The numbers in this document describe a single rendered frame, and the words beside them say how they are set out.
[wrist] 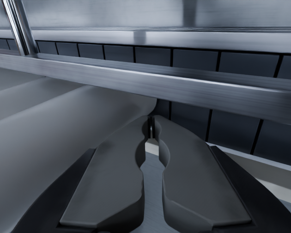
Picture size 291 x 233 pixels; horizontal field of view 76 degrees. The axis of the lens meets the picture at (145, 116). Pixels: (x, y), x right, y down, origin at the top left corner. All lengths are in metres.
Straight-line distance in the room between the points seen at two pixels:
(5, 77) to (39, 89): 0.10
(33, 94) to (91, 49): 0.08
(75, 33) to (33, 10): 0.15
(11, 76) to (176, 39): 0.20
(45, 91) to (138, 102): 0.08
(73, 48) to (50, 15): 0.12
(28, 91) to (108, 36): 0.09
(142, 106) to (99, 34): 0.09
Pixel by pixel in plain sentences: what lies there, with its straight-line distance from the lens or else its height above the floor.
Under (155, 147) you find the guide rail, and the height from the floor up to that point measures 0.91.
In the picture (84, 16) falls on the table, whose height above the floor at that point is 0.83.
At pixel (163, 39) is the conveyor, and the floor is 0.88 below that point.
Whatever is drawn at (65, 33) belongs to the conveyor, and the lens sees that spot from 0.25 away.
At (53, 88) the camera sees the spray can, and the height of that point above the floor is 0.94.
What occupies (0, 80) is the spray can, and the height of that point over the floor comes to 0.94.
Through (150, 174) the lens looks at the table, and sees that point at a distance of 0.34.
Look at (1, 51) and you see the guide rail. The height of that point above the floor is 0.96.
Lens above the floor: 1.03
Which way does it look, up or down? 48 degrees down
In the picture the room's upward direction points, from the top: 130 degrees counter-clockwise
